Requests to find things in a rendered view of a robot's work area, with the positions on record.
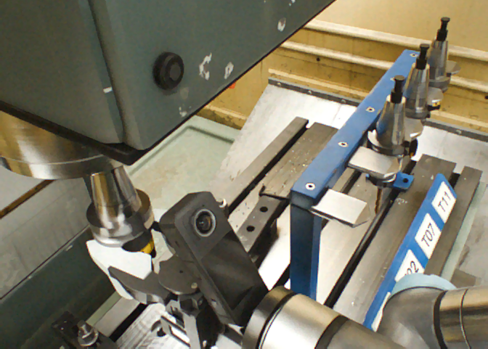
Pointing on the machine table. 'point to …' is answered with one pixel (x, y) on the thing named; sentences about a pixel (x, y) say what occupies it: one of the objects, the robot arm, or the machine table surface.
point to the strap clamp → (79, 334)
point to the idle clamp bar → (259, 223)
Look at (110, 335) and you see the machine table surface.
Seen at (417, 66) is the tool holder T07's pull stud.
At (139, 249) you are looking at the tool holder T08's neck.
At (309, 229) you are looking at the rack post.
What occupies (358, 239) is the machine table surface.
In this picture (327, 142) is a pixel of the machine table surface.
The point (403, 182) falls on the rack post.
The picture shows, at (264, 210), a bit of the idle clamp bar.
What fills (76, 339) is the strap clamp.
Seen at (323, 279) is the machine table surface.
